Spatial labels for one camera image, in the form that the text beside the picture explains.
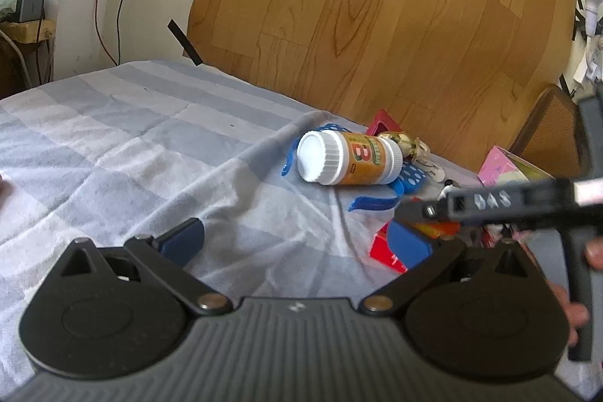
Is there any dark power adapter box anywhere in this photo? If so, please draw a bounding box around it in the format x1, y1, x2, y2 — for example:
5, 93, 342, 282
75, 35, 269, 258
15, 0, 45, 22

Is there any wood pattern headboard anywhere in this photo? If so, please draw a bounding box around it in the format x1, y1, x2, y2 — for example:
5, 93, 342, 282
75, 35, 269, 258
187, 0, 575, 170

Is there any black tape strip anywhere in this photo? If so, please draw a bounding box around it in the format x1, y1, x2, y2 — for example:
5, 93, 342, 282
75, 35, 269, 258
168, 19, 204, 66

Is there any magenta red gift box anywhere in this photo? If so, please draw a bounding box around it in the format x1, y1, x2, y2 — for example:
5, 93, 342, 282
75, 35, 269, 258
366, 109, 402, 136

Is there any white cap vitamin bottle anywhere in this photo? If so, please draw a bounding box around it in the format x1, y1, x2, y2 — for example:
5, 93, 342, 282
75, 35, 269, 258
295, 130, 404, 186

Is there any blue polka dot bow headband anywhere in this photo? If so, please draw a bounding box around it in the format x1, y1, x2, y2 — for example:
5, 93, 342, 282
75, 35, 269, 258
281, 122, 426, 211

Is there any pink macaron biscuit tin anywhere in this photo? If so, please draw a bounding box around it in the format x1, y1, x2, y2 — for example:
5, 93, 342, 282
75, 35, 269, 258
477, 146, 552, 187

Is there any person's right hand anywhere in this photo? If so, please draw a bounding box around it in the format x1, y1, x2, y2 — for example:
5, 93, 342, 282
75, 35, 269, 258
548, 238, 603, 347

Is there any wall socket with adapters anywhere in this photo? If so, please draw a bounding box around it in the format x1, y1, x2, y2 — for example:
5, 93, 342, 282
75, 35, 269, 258
572, 35, 602, 87

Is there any wooden side shelf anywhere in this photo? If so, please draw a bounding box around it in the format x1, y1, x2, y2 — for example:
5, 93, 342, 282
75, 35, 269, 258
1, 19, 56, 99

